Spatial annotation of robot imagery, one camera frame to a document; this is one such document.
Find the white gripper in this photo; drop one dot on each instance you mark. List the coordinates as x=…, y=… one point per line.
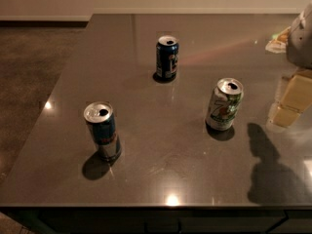
x=300, y=44

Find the blue pepsi can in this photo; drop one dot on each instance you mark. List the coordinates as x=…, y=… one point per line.
x=166, y=58

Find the white green 7up can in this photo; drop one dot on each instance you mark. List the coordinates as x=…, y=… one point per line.
x=224, y=104

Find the blue silver red bull can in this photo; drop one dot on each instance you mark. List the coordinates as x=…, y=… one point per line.
x=99, y=117

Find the yellow chip bag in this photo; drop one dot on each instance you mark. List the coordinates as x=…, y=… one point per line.
x=278, y=43

